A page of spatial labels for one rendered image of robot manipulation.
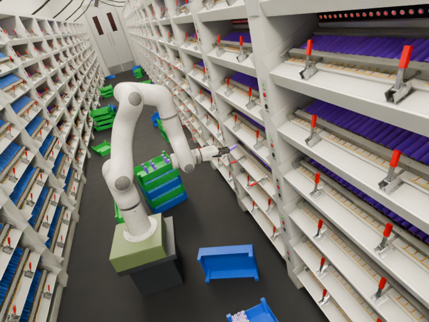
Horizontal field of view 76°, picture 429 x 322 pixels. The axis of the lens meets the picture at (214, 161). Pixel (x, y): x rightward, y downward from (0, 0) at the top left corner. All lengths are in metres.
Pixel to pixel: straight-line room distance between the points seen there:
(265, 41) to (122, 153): 0.80
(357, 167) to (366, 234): 0.20
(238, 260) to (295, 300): 0.35
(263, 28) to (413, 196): 0.59
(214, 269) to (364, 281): 0.95
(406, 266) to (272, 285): 0.94
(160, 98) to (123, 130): 0.23
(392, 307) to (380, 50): 0.67
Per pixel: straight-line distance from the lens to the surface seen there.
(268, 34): 0.92
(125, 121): 1.31
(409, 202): 0.68
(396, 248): 0.84
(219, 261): 1.69
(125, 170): 1.34
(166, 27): 2.95
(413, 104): 0.58
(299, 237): 1.36
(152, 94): 1.36
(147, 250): 1.51
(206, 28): 1.58
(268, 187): 1.38
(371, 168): 0.75
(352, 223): 0.89
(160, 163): 2.32
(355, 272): 1.04
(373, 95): 0.63
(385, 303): 0.99
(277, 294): 1.61
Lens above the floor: 1.35
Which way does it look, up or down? 29 degrees down
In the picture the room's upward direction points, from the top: 15 degrees counter-clockwise
